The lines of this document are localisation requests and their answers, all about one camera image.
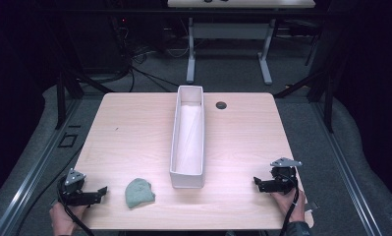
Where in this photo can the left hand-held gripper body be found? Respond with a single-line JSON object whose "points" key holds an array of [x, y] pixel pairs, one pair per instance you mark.
{"points": [[73, 190]]}

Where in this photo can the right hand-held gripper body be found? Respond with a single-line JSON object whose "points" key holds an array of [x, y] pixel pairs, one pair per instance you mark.
{"points": [[282, 178]]}

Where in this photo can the white desk with metal legs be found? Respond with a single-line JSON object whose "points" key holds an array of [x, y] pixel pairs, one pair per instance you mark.
{"points": [[236, 31]]}

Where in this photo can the long white box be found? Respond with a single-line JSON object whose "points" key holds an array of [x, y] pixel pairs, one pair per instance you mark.
{"points": [[187, 141]]}

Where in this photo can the black metal stand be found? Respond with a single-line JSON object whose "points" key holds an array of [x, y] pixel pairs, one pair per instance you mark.
{"points": [[63, 98], [324, 95]]}

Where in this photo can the green cloth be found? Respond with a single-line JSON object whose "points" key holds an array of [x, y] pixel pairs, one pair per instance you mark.
{"points": [[138, 194]]}

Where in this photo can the black square floor frame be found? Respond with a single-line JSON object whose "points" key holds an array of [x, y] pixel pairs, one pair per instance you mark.
{"points": [[67, 140]]}

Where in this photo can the person's right hand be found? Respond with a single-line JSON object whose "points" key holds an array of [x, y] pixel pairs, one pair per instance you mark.
{"points": [[287, 205]]}

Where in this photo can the aluminium floor rail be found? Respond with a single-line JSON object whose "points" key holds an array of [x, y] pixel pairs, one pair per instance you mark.
{"points": [[33, 170], [347, 170]]}

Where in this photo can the person's left hand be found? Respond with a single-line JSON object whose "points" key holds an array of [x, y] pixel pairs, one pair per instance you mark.
{"points": [[63, 219]]}

